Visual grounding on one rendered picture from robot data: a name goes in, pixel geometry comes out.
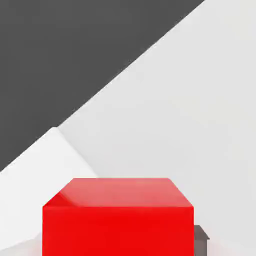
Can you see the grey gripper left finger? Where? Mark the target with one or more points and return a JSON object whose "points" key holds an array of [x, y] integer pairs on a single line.
{"points": [[30, 249]]}

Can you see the small red cube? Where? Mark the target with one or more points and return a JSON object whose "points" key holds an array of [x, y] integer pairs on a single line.
{"points": [[118, 230]]}

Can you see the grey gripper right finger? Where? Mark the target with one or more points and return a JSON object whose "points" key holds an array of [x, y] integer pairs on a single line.
{"points": [[200, 244]]}

